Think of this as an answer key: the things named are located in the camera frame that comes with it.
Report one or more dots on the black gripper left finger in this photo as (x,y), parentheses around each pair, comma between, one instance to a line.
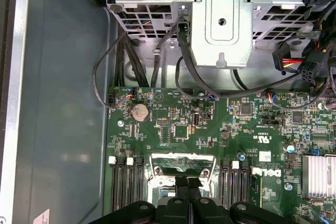
(176,211)

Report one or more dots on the RAM slot black clips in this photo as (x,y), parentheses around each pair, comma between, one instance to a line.
(226,182)
(121,182)
(244,182)
(138,182)

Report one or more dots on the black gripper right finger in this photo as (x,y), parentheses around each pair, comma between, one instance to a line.
(207,212)

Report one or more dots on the metal socket cover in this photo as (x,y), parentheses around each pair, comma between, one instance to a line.
(183,155)

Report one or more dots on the white sticker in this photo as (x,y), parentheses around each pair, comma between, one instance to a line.
(264,155)

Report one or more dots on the silver metal bracket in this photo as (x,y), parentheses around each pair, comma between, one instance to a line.
(223,51)

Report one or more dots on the CPU socket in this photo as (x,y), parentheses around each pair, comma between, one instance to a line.
(157,182)

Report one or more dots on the black PC case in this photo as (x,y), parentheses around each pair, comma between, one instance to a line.
(65,90)

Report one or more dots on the green motherboard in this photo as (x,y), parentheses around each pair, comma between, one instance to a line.
(210,134)

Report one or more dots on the round coin battery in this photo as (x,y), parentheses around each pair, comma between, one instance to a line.
(140,112)

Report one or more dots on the pink sticker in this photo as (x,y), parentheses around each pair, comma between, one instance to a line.
(42,217)

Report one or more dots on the internal USB port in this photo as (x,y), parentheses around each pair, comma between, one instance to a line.
(197,119)

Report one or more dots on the silver chipset heat sink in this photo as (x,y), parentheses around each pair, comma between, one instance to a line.
(317,174)

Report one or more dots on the silver CPU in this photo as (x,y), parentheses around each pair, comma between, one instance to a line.
(164,193)

